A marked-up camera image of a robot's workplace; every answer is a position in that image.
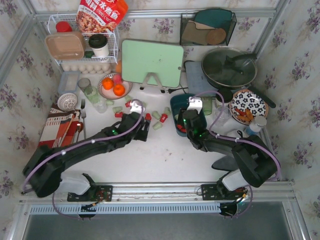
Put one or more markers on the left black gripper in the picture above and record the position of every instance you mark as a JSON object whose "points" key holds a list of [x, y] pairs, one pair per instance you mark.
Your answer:
{"points": [[143, 127]]}

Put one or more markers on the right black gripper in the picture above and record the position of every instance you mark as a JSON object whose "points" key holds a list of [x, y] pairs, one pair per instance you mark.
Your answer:
{"points": [[188, 116]]}

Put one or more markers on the red capsule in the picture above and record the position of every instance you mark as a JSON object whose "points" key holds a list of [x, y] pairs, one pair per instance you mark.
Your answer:
{"points": [[128, 104], [181, 128], [118, 114], [163, 118], [148, 117]]}

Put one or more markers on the teal plastic storage basket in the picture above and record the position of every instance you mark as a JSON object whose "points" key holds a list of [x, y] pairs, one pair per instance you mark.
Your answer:
{"points": [[178, 105]]}

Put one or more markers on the grey fluffy cloth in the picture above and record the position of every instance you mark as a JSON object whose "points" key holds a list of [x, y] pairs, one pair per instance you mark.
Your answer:
{"points": [[226, 163]]}

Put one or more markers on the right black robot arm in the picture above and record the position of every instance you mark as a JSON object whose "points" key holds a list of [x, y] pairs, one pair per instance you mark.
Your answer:
{"points": [[255, 164]]}

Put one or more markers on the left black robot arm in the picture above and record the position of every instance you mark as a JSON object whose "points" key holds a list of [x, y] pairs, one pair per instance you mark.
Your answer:
{"points": [[45, 167]]}

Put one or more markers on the clear storage box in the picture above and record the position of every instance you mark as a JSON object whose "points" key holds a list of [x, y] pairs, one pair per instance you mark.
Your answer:
{"points": [[68, 82]]}

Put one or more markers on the green capsule upper right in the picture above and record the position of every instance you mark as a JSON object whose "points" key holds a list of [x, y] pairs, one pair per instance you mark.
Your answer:
{"points": [[167, 111]]}

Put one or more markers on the green capsule centre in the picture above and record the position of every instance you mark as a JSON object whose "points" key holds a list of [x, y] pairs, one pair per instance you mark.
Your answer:
{"points": [[158, 125]]}

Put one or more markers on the black power plug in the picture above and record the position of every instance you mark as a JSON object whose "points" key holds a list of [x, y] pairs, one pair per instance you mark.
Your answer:
{"points": [[171, 90]]}

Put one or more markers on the green glass cup right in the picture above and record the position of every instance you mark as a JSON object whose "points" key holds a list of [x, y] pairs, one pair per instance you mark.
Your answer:
{"points": [[207, 105]]}

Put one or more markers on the green glass cup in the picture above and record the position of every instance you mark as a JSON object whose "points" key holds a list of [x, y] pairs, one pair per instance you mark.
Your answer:
{"points": [[92, 94], [207, 105]]}

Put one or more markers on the green capsule far left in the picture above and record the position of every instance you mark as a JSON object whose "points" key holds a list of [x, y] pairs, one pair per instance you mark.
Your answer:
{"points": [[117, 109]]}

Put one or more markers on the green capsule by plate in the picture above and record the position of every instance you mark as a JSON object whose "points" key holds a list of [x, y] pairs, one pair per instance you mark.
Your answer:
{"points": [[128, 98]]}

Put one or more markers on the clear plastic cup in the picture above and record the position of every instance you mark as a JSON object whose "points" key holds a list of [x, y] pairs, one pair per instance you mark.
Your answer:
{"points": [[221, 116]]}

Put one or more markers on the clear glass cup left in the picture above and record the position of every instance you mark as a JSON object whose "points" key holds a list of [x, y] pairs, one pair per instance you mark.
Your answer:
{"points": [[100, 106]]}

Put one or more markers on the orange fruit right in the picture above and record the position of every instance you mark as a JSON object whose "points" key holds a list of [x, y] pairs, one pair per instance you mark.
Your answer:
{"points": [[119, 90]]}

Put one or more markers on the orange fruit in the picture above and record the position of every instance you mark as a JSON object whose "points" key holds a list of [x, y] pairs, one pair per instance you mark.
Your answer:
{"points": [[107, 83], [119, 90]]}

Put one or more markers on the fruit plate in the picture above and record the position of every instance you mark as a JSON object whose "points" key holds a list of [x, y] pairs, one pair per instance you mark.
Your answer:
{"points": [[108, 94]]}

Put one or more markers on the white jar black lid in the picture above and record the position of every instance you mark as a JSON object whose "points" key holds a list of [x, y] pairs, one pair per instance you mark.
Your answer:
{"points": [[227, 97]]}

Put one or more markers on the white scoop cup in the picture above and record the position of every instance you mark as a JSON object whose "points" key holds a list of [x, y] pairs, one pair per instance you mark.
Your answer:
{"points": [[235, 134]]}

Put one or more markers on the cutting board metal stand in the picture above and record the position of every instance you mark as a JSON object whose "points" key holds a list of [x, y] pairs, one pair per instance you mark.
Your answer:
{"points": [[147, 79]]}

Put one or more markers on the pink peach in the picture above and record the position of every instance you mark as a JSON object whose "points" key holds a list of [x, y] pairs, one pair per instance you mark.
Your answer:
{"points": [[117, 79]]}

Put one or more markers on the silver fork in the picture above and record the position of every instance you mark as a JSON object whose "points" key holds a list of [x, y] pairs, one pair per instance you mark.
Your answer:
{"points": [[83, 116]]}

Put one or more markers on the orange fruit left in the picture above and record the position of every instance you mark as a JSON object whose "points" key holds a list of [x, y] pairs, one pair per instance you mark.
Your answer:
{"points": [[107, 83]]}

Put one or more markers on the copper spoon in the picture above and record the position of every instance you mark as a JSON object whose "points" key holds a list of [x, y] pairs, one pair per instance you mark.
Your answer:
{"points": [[79, 128]]}

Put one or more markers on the green glass cup left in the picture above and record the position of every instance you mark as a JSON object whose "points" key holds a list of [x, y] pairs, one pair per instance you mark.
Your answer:
{"points": [[92, 94]]}

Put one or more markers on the flower pattern plate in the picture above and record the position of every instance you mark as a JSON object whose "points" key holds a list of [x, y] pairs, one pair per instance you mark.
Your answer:
{"points": [[246, 105]]}

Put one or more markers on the black wok with glass lid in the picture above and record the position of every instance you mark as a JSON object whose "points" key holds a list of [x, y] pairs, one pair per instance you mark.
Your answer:
{"points": [[230, 68]]}

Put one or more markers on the white bottle grey cap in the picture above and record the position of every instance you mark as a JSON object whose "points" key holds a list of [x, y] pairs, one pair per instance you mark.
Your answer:
{"points": [[256, 125]]}

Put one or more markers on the green cutting board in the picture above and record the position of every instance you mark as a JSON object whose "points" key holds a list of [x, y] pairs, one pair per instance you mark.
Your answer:
{"points": [[140, 58]]}

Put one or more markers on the grey glass cup left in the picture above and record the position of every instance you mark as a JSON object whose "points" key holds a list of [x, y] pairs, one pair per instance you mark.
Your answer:
{"points": [[83, 84]]}

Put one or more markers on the white small strainer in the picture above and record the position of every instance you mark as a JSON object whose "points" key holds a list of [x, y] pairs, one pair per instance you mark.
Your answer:
{"points": [[67, 102]]}

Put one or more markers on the striped red cloth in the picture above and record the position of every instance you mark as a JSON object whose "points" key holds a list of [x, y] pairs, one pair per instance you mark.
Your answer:
{"points": [[60, 127]]}

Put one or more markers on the white egg tray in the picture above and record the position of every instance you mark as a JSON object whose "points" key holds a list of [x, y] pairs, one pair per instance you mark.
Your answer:
{"points": [[88, 68]]}

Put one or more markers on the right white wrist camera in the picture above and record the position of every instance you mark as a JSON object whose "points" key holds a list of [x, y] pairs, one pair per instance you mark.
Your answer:
{"points": [[195, 103]]}

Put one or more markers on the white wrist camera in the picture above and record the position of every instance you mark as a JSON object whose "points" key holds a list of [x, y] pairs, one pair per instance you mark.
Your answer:
{"points": [[136, 107], [195, 103]]}

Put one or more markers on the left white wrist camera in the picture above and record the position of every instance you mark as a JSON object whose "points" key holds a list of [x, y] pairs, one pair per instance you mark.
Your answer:
{"points": [[136, 107]]}

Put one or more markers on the white wire rack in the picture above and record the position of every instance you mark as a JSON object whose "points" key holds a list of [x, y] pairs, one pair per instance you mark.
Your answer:
{"points": [[113, 38]]}

